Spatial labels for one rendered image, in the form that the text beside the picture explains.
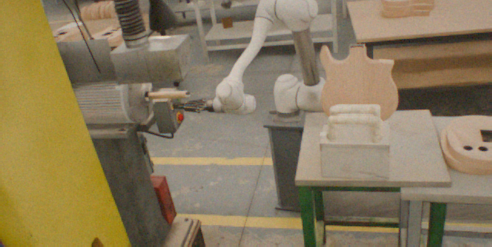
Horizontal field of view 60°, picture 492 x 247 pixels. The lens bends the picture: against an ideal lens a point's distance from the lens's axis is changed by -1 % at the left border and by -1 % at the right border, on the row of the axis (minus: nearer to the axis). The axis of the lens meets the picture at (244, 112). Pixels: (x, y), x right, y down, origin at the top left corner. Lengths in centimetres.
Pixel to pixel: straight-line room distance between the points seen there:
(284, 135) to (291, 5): 88
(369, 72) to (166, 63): 89
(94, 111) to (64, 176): 110
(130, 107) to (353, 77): 101
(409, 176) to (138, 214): 138
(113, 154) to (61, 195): 121
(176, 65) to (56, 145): 86
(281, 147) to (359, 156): 109
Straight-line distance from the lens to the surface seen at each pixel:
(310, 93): 251
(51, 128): 99
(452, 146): 196
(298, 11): 221
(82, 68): 206
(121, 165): 223
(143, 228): 248
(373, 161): 178
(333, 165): 181
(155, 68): 179
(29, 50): 95
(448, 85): 378
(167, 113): 231
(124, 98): 198
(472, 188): 190
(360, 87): 202
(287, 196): 303
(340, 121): 170
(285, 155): 282
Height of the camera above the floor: 207
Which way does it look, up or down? 28 degrees down
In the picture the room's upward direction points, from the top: 9 degrees counter-clockwise
